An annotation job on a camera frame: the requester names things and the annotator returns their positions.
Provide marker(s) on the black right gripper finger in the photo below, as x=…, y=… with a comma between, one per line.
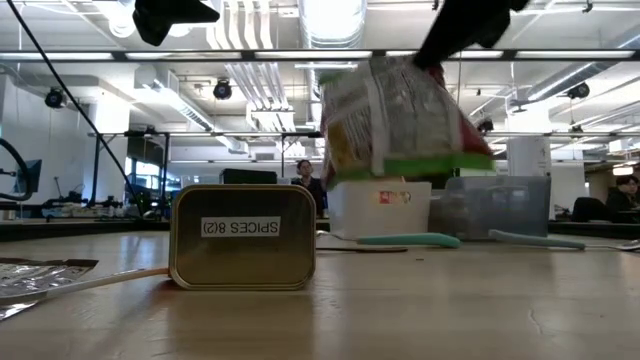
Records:
x=450, y=30

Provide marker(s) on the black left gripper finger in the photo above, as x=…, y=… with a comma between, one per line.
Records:
x=170, y=17

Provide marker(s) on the green chips bag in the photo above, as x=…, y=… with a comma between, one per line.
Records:
x=400, y=115

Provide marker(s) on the black ceiling spotlight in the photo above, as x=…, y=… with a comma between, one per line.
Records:
x=222, y=89
x=579, y=90
x=55, y=97
x=485, y=125

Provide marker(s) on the black monitor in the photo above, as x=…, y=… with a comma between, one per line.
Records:
x=247, y=176

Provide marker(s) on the grey translucent bin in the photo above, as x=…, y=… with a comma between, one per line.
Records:
x=500, y=210

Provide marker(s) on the white plastic bin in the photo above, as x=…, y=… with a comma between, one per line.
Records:
x=360, y=215

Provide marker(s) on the person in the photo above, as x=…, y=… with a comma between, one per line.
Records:
x=312, y=187
x=620, y=200

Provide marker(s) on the dark angled monitor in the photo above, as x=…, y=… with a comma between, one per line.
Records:
x=27, y=175

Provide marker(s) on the red-lidded spice tin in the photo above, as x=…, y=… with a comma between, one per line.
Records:
x=240, y=260

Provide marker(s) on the brown foil packet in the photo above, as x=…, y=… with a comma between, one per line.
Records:
x=30, y=275

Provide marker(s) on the silver ventilation duct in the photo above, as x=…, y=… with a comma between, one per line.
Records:
x=332, y=20

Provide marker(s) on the black background frame rig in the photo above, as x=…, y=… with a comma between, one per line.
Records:
x=225, y=134

